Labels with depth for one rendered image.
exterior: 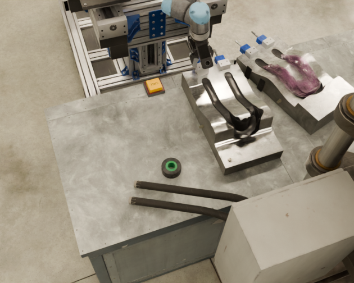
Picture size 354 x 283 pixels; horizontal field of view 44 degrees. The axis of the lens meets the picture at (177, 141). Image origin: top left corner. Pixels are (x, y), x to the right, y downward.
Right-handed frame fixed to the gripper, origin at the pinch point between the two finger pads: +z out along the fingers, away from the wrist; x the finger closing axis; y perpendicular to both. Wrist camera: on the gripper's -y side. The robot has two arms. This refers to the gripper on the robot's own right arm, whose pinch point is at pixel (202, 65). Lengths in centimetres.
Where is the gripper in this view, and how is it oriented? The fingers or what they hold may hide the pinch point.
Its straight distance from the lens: 193.9
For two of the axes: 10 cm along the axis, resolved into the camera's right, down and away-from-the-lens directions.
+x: -9.4, 3.4, -0.8
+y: -3.4, -8.6, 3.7
